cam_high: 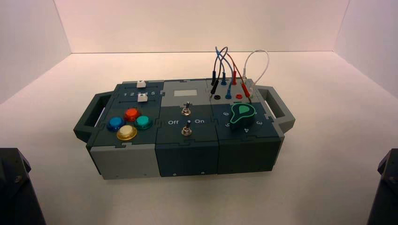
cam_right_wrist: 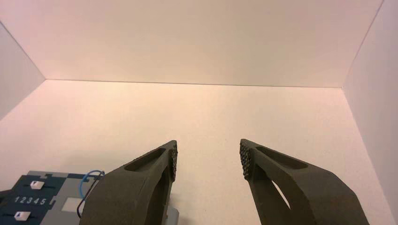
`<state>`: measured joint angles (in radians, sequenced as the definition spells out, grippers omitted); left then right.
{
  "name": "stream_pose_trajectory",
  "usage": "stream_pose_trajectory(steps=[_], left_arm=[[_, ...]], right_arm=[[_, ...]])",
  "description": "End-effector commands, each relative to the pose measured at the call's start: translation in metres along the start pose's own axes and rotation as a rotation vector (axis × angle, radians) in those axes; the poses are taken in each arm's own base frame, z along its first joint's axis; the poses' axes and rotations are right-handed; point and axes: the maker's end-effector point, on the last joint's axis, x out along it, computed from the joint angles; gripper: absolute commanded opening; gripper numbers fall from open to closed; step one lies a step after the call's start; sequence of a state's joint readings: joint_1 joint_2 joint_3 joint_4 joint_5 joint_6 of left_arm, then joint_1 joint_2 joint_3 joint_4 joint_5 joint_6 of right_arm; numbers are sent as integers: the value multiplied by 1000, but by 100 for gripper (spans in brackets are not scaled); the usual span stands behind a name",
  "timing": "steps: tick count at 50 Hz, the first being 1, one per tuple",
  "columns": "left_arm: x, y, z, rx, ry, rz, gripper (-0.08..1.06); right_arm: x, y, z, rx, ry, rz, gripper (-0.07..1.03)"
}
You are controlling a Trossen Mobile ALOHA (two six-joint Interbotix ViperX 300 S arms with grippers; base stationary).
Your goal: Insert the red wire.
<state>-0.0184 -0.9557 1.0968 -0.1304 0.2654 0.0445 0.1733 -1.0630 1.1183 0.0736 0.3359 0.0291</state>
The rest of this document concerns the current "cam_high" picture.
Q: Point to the green rotary knob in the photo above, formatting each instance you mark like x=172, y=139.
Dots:
x=242, y=115

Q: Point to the red push button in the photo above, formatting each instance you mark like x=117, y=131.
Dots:
x=132, y=114

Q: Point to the white slider knob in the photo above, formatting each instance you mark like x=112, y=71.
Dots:
x=141, y=84
x=142, y=97

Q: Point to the grey display panel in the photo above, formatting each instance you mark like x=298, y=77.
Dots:
x=185, y=93

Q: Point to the green push button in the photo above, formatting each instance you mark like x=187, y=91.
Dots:
x=143, y=122

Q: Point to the metal toggle switch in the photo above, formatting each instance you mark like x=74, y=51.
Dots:
x=186, y=110
x=186, y=131

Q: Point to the yellow push button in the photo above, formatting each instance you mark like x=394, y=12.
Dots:
x=127, y=132

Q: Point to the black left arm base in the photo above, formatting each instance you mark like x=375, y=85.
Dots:
x=15, y=192

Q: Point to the dark teal grey task box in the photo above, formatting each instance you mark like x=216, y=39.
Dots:
x=186, y=155

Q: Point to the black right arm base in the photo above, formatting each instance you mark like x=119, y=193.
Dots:
x=385, y=192

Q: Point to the blue push button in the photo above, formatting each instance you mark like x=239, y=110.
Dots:
x=115, y=123

